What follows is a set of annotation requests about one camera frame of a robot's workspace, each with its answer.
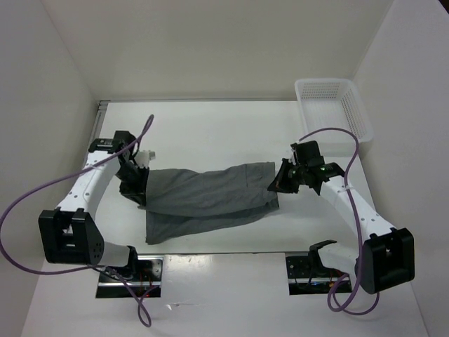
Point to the grey shorts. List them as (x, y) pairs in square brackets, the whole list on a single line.
[(181, 202)]

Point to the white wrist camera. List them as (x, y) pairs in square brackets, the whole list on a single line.
[(143, 158), (293, 148)]

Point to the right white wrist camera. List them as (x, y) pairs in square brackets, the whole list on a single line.
[(293, 148)]

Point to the white plastic basket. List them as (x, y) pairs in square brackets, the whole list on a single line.
[(332, 102)]

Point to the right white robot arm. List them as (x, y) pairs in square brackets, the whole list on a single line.
[(385, 256)]

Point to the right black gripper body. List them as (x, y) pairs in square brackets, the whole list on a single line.
[(301, 169)]

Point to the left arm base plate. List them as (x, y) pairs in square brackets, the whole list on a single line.
[(143, 278)]

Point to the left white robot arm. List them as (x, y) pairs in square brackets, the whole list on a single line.
[(69, 233)]

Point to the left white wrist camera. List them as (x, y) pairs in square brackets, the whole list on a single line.
[(143, 158)]

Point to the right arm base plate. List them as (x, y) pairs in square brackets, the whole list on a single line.
[(302, 280)]

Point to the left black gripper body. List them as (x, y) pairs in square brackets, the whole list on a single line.
[(132, 178)]

